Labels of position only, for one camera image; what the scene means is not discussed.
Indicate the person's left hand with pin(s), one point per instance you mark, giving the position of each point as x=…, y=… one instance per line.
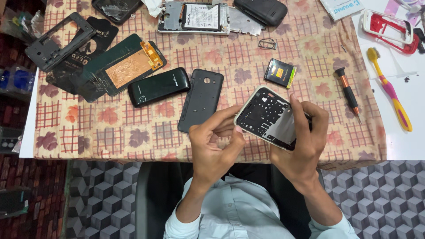
x=207, y=152

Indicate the person's right hand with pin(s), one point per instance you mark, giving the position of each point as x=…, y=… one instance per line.
x=303, y=156

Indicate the white-rimmed phone frame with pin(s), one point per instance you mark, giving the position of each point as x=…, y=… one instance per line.
x=265, y=116

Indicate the dark grey phone back cover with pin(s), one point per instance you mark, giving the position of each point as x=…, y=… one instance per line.
x=201, y=99

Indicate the light blue shirt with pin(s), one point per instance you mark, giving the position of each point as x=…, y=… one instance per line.
x=239, y=209

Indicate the black and copper screwdriver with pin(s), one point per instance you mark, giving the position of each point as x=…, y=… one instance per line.
x=347, y=91

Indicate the glossy black feature phone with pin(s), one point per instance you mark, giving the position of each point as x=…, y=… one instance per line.
x=158, y=87

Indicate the black battery with yellow label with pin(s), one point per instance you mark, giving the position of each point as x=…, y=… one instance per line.
x=280, y=73

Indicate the white paper sheet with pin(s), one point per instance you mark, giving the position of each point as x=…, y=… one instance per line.
x=395, y=139

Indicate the leaf-patterned checked tablecloth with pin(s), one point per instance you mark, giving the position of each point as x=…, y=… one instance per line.
x=252, y=59

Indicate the yellow and pink toothbrush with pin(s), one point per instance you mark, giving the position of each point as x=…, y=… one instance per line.
x=390, y=91

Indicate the phone display with copper back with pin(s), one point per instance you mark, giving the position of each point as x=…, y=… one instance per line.
x=128, y=68

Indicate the opened phone with battery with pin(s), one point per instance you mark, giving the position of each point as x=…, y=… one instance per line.
x=194, y=17

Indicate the silver metal shield plate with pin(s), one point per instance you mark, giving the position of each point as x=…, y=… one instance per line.
x=245, y=21

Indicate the red and white phone housing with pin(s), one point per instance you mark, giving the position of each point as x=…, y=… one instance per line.
x=388, y=31

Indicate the matte black feature phone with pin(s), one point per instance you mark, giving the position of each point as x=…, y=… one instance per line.
x=260, y=11

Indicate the white printed packet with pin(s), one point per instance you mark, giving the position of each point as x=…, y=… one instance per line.
x=342, y=7

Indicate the white tissue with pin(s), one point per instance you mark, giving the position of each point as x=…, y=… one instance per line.
x=153, y=6

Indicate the black phone case with film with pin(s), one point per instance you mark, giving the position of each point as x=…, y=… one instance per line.
x=114, y=9

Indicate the pink and white papers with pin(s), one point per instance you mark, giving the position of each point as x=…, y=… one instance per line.
x=406, y=8

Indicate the black box with round holes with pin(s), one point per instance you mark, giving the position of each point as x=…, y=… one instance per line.
x=9, y=140

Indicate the dark flat packet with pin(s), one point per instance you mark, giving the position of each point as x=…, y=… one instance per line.
x=14, y=202

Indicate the blue packets in plastic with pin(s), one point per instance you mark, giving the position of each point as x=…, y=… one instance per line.
x=16, y=81

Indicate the clear plastic bags heap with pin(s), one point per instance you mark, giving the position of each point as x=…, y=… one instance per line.
x=21, y=23

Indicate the grey phone middle frame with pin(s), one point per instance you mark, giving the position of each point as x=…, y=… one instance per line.
x=54, y=46

